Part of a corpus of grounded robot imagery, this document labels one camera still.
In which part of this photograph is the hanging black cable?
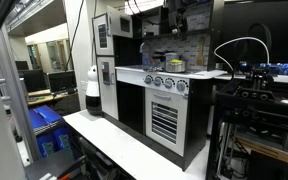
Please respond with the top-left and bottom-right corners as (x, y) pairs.
(64, 0), (86, 72)

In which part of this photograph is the black wire rack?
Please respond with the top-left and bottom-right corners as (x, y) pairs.
(205, 64), (288, 180)

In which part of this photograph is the wooden spatula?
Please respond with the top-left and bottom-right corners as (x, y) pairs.
(196, 35), (207, 67)

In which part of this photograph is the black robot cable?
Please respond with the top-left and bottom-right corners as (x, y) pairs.
(126, 0), (169, 26)

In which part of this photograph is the red handled black tool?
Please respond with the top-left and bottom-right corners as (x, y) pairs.
(55, 154), (87, 180)

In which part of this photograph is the grey stove knob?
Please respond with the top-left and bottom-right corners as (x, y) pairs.
(175, 79), (188, 93)
(163, 78), (175, 90)
(152, 76), (164, 87)
(143, 74), (154, 85)

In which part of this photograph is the black computer monitor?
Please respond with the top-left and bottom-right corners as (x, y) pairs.
(14, 60), (30, 71)
(18, 68), (48, 93)
(47, 70), (78, 94)

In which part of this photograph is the white cable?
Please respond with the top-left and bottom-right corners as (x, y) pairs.
(213, 36), (271, 73)

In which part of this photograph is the silver steel pot with handles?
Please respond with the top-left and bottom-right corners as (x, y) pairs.
(163, 59), (188, 74)

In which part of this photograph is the grey toy appliance black handle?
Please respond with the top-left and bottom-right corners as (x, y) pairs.
(151, 49), (182, 64)

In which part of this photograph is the white fridge door with window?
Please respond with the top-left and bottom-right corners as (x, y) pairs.
(92, 13), (115, 57)

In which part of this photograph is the white oven door with vents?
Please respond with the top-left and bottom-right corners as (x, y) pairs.
(145, 87), (189, 158)

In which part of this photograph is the aluminium frame post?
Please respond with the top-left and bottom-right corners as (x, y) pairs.
(0, 19), (42, 164)

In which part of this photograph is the white fridge door with dispenser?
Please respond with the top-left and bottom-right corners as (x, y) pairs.
(96, 55), (119, 121)

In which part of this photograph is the white microwave door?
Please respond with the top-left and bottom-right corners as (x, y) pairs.
(106, 4), (134, 39)

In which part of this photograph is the toy stove top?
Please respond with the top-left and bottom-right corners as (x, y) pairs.
(91, 0), (225, 172)

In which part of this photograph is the blue plastic storage bin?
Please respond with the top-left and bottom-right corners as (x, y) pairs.
(36, 126), (74, 158)
(28, 104), (64, 130)

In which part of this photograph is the white black tabletop robot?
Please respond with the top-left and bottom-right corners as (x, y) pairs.
(85, 64), (103, 117)

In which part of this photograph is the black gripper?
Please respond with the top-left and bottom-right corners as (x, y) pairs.
(166, 0), (190, 41)

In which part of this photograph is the large black monitor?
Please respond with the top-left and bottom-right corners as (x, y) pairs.
(217, 0), (288, 66)

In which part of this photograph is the wooden desk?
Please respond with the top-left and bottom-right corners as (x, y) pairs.
(27, 88), (80, 108)

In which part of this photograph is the black office chair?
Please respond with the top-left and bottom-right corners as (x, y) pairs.
(77, 136), (135, 180)

